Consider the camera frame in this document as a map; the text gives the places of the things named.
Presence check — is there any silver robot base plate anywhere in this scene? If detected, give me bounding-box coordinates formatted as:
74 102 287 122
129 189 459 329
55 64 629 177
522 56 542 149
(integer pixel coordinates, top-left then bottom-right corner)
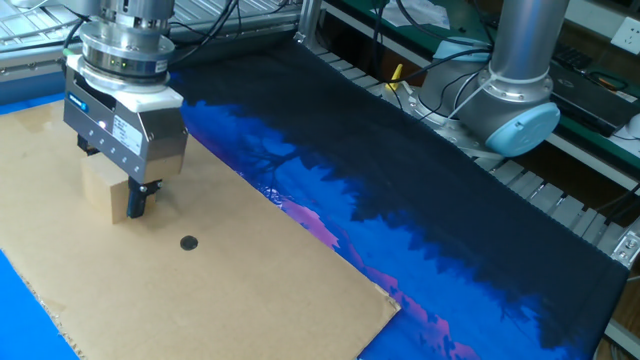
382 82 494 161

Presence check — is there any large wooden cube block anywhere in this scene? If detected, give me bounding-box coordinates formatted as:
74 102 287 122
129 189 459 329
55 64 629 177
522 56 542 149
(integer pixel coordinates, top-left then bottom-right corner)
80 152 157 225

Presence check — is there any silver corner bracket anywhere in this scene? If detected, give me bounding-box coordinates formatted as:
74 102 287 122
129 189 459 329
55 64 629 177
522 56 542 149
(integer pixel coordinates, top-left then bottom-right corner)
612 230 640 269

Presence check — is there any blue landscape printed cloth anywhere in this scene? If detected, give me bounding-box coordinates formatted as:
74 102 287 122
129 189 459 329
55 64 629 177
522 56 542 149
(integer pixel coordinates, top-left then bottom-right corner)
0 42 630 360

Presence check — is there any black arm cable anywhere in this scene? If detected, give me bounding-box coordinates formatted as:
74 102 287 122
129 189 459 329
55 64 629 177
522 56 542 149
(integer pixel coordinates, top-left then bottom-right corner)
372 0 494 121

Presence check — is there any brown cardboard sheet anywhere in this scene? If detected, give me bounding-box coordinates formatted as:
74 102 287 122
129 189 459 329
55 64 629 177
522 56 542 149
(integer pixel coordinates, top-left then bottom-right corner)
0 97 401 360

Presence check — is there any white wall socket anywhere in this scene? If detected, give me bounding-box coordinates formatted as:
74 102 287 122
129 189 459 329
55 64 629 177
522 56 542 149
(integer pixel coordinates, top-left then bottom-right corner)
610 16 640 55

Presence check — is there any yellow plastic handle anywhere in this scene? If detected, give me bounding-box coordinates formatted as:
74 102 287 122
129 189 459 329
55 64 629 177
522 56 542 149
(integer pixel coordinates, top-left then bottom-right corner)
388 63 404 92

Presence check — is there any black table cable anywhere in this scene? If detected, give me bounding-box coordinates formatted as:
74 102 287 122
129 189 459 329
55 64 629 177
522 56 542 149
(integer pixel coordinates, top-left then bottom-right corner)
594 182 640 226

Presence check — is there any white paper sheet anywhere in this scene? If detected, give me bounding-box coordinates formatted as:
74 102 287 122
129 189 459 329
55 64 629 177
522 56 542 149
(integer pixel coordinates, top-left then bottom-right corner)
379 0 451 30

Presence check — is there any aluminium profile post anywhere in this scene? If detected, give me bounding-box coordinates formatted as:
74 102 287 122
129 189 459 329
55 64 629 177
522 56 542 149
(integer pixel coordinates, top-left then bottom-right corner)
293 0 324 45

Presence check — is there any black flat device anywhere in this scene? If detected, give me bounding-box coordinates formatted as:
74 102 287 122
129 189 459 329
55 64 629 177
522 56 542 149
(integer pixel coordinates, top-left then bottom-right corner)
547 59 640 139

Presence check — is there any silver Schunk gripper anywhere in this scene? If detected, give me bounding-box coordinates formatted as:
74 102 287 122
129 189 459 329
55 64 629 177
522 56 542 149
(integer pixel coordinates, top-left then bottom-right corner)
63 54 189 220

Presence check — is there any white cable tie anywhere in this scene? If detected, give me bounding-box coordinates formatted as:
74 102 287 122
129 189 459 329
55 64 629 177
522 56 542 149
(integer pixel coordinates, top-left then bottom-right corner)
447 69 551 121

